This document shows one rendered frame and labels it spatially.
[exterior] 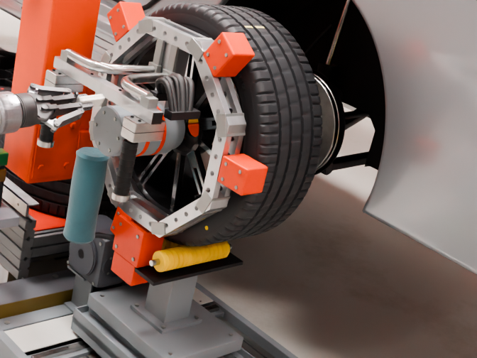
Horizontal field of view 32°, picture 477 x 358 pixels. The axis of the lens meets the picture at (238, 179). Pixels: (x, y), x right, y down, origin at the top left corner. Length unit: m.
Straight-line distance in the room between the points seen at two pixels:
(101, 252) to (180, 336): 0.35
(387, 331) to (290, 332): 0.43
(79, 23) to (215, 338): 1.01
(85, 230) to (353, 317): 1.39
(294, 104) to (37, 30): 0.80
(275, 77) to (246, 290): 1.41
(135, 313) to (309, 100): 0.87
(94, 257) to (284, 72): 0.88
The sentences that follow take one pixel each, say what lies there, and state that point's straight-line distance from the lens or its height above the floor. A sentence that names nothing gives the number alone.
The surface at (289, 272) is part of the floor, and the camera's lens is 3.55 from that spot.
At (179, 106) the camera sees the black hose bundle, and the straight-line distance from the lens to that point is 1.94.
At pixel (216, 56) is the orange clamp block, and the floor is 1.10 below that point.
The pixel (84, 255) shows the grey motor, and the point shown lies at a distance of 2.62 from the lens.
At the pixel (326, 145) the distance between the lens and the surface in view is 2.47.
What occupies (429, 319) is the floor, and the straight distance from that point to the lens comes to 3.54.
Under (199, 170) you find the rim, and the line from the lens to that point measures 2.22.
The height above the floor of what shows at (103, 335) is 0.16.
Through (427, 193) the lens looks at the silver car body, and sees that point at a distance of 2.15.
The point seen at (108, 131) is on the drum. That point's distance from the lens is 2.10.
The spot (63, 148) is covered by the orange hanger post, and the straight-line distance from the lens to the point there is 2.57.
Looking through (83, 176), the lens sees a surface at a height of 0.68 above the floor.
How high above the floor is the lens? 1.53
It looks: 20 degrees down
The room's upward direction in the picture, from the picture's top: 13 degrees clockwise
